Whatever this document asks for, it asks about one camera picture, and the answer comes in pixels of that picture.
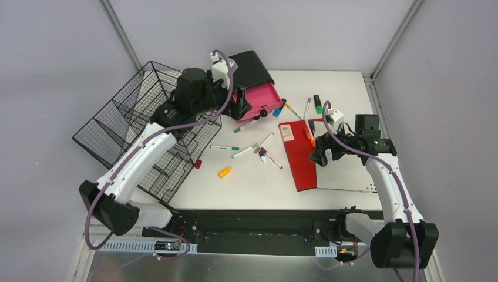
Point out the purple cap white pen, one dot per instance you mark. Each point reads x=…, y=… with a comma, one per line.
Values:
x=307, y=105

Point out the red binder folder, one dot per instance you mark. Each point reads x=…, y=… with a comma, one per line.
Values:
x=298, y=148

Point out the red brown white marker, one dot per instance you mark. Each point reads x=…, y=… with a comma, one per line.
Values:
x=272, y=158

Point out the green black highlighter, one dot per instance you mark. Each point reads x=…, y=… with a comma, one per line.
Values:
x=317, y=104

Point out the white cable duct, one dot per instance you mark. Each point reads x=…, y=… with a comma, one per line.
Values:
x=326, y=251
x=145, y=246

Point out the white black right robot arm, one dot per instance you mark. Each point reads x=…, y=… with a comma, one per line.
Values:
x=405, y=239

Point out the red small cap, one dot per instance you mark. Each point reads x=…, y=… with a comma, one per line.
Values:
x=198, y=163

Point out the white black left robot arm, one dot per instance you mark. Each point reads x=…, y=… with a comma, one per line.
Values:
x=109, y=198

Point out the teal cap white marker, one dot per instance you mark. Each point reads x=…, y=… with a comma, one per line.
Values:
x=232, y=148

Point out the black drawer cabinet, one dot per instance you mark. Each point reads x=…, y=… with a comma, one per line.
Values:
x=250, y=70

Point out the white pen on binder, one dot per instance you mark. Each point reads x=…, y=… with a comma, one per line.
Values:
x=307, y=125

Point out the white cable duct left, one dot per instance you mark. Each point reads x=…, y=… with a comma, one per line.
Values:
x=145, y=246

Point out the white cable duct right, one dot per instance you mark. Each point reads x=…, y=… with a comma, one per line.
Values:
x=326, y=251

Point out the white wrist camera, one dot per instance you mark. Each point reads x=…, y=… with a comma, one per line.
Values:
x=222, y=69
x=334, y=117

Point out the pink drawer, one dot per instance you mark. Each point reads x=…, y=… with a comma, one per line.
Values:
x=263, y=100

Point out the yellow cap white pen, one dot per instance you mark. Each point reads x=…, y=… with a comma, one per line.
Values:
x=288, y=106

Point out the black wire mesh tray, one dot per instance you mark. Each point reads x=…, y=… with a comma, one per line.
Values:
x=110, y=133

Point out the blue white small marker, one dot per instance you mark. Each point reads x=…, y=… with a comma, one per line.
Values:
x=262, y=156

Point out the blue marker cap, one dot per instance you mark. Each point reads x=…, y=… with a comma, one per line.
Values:
x=276, y=113

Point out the green cap white marker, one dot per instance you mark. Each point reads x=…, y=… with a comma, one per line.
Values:
x=247, y=149

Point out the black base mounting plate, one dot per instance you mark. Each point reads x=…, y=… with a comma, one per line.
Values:
x=261, y=232

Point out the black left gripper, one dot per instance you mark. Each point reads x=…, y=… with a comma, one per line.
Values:
x=236, y=107

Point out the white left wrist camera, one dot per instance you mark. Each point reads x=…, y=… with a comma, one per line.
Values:
x=222, y=69

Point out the green cap marker pen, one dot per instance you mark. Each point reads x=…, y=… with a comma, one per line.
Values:
x=244, y=126

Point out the white binder cover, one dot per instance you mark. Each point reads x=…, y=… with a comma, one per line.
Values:
x=347, y=173

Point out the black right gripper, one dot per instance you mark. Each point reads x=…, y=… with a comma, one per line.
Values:
x=322, y=143

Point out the brown cap white marker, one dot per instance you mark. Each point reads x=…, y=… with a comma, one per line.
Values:
x=263, y=142

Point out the yellow orange marker cap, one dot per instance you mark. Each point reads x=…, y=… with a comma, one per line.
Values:
x=225, y=172

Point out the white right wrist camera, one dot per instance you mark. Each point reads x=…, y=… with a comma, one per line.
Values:
x=334, y=117

